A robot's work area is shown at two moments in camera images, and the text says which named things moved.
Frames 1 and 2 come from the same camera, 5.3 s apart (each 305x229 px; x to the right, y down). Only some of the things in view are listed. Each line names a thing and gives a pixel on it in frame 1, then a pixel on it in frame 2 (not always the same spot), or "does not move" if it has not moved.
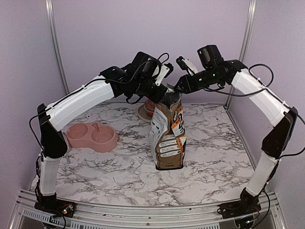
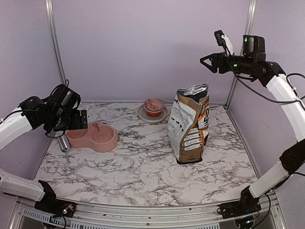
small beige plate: (142, 114) does not move
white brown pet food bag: (167, 137) -> (188, 123)
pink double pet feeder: (95, 136) does not move
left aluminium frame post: (49, 4) does not move
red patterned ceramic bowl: (149, 106) does not move
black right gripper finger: (180, 85) -> (202, 60)
